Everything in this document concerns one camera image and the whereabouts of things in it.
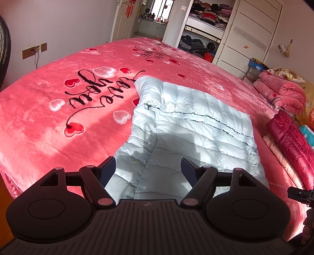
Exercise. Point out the yellow star-print sheet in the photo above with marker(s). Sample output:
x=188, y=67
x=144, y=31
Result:
x=307, y=93

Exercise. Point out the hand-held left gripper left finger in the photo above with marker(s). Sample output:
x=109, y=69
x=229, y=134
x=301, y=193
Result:
x=109, y=171

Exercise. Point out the black woven chair back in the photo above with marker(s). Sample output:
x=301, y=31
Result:
x=3, y=49

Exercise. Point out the folded pale pink garment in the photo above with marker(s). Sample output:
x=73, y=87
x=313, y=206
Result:
x=277, y=154

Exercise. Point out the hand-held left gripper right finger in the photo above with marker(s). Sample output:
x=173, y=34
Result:
x=187, y=171

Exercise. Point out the red hanging knot ornament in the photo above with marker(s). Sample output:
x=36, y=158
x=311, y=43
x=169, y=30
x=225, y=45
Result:
x=128, y=9

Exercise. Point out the stack of shoe boxes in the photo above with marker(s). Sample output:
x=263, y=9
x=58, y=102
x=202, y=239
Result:
x=255, y=66

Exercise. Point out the pink heart-print blanket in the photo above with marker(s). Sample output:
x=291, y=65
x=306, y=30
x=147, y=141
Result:
x=49, y=127

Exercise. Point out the red down jacket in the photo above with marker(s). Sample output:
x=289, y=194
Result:
x=292, y=142

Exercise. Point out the stack of folded colourful clothes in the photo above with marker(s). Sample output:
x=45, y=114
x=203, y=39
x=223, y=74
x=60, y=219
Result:
x=211, y=14

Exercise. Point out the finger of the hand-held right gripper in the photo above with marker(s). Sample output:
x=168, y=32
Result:
x=300, y=194

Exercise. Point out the floral pillow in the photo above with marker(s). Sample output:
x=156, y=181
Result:
x=287, y=73

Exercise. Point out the folded pink quilt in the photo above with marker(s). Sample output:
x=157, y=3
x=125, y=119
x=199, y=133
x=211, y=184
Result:
x=279, y=90

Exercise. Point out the wall outlet panel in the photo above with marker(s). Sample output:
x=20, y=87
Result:
x=28, y=52

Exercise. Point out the person's right hand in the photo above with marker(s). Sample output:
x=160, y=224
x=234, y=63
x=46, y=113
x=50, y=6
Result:
x=309, y=228

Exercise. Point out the white door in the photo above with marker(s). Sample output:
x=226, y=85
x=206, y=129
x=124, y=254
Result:
x=122, y=24

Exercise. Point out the yellow wall ornament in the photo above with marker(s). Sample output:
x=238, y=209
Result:
x=282, y=47

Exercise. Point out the white wardrobe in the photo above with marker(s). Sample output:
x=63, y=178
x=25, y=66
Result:
x=245, y=49

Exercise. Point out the white kitchen cabinet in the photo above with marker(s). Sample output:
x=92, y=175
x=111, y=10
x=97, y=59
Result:
x=149, y=28

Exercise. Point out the white light switch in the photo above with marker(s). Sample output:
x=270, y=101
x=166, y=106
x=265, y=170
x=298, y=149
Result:
x=183, y=7

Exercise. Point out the teal flower-print blanket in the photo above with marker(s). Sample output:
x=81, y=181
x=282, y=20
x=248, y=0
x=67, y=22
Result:
x=309, y=133

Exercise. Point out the light blue down jacket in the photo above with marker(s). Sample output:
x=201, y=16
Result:
x=186, y=115

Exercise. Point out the pile of dark clothes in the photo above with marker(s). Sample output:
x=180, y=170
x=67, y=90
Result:
x=193, y=44

